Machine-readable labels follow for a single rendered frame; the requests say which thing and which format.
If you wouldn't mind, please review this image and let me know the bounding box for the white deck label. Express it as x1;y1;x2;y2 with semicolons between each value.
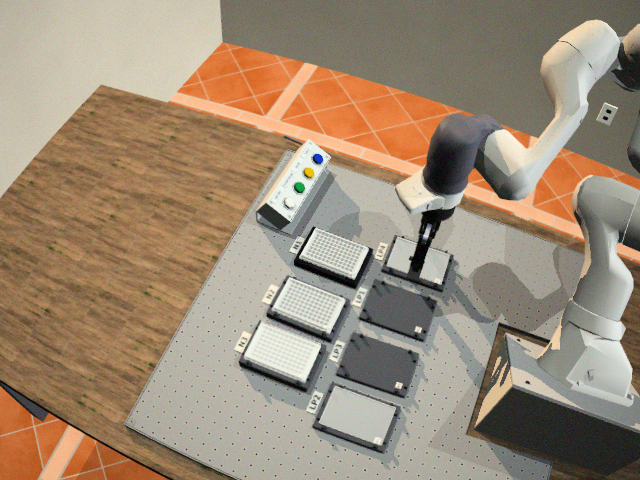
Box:
262;284;279;305
374;242;388;261
234;331;252;353
329;341;345;362
306;391;323;414
289;236;305;255
352;287;367;307

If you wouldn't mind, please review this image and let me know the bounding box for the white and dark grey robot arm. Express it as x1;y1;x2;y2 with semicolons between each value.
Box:
395;20;640;407

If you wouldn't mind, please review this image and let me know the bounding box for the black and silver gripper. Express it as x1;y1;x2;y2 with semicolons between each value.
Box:
407;206;456;281

